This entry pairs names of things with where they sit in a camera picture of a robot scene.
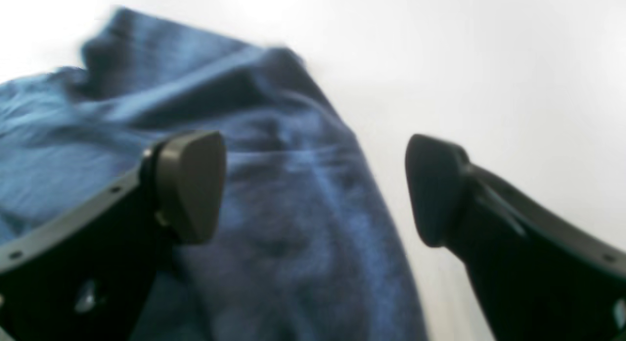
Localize navy heather printed T-shirt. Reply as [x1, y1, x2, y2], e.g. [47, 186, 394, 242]
[0, 8, 427, 341]

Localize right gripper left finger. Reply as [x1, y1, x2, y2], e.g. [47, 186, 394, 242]
[0, 131, 226, 341]

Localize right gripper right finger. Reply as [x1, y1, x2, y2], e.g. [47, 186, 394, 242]
[405, 135, 626, 341]

